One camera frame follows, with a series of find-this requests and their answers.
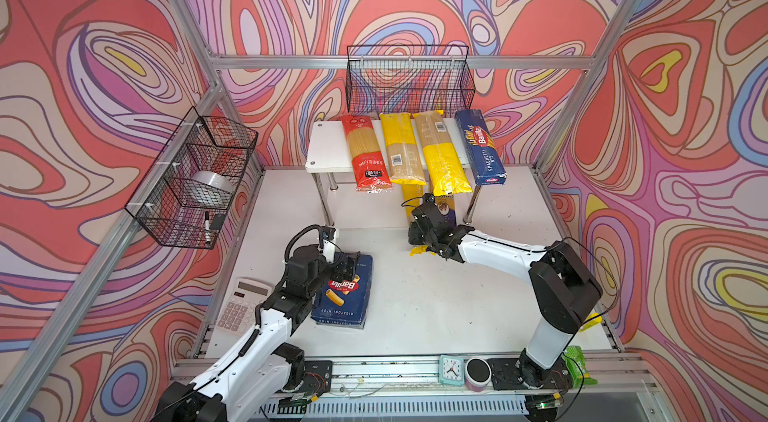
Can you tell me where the black wire basket back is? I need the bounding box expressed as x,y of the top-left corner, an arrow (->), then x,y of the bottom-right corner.
345,42 -> 476,117

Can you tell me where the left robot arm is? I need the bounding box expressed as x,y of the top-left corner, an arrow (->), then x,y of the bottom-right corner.
150,224 -> 360,421

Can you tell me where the dark blue spaghetti bag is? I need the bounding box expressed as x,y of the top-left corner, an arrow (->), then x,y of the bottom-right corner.
435,195 -> 457,227

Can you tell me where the black wire basket left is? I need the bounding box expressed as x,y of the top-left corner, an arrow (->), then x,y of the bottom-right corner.
125,108 -> 259,250

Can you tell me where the silver tape roll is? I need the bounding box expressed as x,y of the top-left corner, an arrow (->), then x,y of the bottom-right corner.
188,170 -> 235,208

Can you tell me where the black marker pen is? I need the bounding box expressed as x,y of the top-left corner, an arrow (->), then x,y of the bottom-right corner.
203,211 -> 213,246

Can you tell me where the green crumpled bag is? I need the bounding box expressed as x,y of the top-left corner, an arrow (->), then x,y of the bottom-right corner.
561,345 -> 599,389

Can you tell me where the teal alarm clock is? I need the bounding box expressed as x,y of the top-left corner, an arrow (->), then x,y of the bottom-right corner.
438,354 -> 465,386

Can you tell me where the clear yellow-top spaghetti bag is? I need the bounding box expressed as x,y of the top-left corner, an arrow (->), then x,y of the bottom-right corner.
380,112 -> 426,186

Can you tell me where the blue Barilla rigatoni box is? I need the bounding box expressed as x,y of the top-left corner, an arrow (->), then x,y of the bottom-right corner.
310,254 -> 374,329

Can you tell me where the blue Barilla spaghetti box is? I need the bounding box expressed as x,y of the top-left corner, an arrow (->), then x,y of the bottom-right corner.
455,109 -> 507,186

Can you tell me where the black wire basket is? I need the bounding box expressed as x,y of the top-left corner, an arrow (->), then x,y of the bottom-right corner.
345,42 -> 476,117
125,108 -> 259,250

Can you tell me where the white two-tier shelf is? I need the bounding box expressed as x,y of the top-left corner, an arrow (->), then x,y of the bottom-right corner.
304,117 -> 481,235

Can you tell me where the red noodle bag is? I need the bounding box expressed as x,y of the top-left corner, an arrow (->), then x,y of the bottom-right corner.
341,114 -> 392,192

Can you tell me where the yellow Pastatime spaghetti bag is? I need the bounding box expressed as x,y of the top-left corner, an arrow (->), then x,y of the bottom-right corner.
401,184 -> 427,256

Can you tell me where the yellow small object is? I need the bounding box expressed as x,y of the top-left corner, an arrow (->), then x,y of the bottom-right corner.
579,314 -> 602,332

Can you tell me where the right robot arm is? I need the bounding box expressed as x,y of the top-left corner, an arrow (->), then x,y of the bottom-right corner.
408,194 -> 603,388

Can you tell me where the pink round speaker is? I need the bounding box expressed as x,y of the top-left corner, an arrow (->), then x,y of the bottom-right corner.
464,357 -> 492,392

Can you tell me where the white calculator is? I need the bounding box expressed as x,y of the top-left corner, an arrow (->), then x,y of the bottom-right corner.
215,277 -> 272,336

